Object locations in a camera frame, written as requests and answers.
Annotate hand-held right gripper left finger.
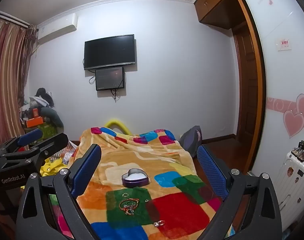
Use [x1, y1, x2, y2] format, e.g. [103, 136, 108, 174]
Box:
[16, 144, 102, 240]

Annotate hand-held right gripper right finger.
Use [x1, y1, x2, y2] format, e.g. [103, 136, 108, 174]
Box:
[197, 144, 282, 240]

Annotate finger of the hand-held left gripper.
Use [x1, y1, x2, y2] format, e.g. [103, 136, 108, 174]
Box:
[0, 133, 69, 173]
[0, 129, 44, 156]

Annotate purple heart-shaped tin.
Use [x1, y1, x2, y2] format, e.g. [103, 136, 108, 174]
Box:
[121, 169, 149, 188]

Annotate orange beaded bracelet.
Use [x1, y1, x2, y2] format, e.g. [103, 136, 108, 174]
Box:
[119, 198, 140, 215]

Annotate orange box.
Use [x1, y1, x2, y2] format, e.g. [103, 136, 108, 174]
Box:
[26, 117, 45, 128]

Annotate printed white cloth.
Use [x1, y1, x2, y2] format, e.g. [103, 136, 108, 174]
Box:
[62, 141, 80, 165]

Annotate yellow cloth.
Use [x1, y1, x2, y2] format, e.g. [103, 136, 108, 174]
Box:
[39, 159, 69, 178]

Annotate grey backpack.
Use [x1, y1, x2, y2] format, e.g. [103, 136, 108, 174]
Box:
[179, 126, 203, 158]

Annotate pile of clothes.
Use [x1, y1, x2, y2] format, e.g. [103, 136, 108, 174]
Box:
[19, 87, 64, 140]

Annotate yellow foam tube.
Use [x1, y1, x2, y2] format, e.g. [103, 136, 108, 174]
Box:
[103, 118, 131, 135]

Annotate colourful patchwork fleece blanket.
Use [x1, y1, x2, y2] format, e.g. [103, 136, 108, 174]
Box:
[48, 127, 236, 240]

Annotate striped red curtain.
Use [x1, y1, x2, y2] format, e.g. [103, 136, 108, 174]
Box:
[0, 12, 39, 145]

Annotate white stickered suitcase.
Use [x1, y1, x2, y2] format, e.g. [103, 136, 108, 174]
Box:
[274, 150, 304, 233]

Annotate small cosmetic containers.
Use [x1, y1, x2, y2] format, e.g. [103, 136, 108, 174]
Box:
[291, 140, 304, 165]

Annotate brown wooden door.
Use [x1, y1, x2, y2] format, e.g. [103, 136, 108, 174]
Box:
[232, 22, 261, 145]

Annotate white air conditioner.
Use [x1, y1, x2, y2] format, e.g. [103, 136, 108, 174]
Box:
[37, 13, 79, 46]

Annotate white heart-print wardrobe door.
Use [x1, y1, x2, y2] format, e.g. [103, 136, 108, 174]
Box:
[236, 0, 304, 180]

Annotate red and white paper notice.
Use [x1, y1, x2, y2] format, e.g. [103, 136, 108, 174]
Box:
[277, 37, 291, 51]

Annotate wooden overhead cabinet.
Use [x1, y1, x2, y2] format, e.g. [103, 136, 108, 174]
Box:
[194, 0, 245, 30]

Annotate small black wall monitor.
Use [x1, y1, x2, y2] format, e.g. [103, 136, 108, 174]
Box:
[95, 67, 125, 91]

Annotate black wall television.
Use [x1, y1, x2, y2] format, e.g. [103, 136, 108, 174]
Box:
[84, 34, 137, 70]

